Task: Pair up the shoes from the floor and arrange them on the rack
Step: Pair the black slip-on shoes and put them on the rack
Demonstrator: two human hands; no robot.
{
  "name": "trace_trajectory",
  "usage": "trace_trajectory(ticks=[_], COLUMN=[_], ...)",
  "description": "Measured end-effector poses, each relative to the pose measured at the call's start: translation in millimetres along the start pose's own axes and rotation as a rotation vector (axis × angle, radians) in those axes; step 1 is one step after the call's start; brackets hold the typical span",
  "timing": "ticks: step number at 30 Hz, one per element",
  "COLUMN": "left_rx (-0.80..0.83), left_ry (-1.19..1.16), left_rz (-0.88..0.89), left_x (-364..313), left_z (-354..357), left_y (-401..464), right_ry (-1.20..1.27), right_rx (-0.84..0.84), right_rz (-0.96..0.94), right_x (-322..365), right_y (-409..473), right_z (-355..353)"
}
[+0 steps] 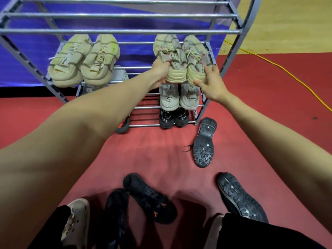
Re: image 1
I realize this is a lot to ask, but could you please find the person's left hand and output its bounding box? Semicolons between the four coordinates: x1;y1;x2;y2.
147;59;172;90

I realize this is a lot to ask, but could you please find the person's right hand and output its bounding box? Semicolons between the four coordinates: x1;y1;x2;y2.
193;64;232;104

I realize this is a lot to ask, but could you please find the beige pink chunky sneaker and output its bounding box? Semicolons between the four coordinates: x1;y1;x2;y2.
183;35;214;86
153;34;188;84

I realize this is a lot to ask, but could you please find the white ribbed sole sneaker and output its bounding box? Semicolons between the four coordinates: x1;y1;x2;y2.
179;83;201;111
158;83;180;112

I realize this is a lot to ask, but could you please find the white sneaker green stripe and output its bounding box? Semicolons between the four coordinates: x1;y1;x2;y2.
111;65;129;83

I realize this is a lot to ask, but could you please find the black white knit sneaker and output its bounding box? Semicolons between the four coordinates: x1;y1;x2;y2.
174;107;190;127
159;108;175;129

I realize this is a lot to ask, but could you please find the grey metal shoe rack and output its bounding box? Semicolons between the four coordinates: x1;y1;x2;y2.
0;0;263;127

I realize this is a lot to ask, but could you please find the black red high-top shoe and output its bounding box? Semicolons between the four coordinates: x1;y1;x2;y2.
115;116;131;135

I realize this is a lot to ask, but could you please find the black sneaker orange logo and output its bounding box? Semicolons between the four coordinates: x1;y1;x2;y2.
100;188;129;249
122;173;178;225

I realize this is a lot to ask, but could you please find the person's right forearm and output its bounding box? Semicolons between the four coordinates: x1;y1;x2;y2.
220;92;332;234

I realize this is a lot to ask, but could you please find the person's left forearm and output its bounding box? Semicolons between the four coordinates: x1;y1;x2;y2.
0;70;161;249

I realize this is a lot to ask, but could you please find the person's right leg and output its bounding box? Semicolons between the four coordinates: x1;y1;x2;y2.
219;213;327;249

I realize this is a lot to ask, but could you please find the person's leg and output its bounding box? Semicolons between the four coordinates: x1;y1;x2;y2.
219;213;327;249
27;204;72;249

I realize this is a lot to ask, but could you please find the person's left leg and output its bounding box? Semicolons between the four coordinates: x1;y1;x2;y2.
27;204;72;249

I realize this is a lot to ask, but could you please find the blue cloth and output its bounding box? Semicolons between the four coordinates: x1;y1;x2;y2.
0;0;234;87

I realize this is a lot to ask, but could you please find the beige clog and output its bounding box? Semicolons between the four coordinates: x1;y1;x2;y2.
203;214;225;249
61;198;91;249

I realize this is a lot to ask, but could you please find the yellow cable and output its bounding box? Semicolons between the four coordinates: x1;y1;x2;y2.
224;40;332;113

